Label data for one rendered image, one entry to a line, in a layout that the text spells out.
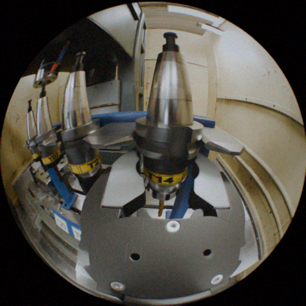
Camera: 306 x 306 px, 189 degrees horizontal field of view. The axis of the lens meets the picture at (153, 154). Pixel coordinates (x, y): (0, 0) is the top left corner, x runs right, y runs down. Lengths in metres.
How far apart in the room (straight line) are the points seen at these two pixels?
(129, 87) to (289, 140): 0.92
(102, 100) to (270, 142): 0.99
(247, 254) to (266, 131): 0.56
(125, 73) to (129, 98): 0.19
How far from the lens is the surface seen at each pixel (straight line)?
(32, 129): 0.32
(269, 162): 0.55
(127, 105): 0.75
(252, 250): 0.62
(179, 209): 0.26
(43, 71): 0.55
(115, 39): 0.55
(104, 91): 0.78
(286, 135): 0.51
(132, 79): 0.76
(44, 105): 0.22
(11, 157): 1.52
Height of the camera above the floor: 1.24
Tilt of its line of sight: 29 degrees down
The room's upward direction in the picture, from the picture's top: 1 degrees clockwise
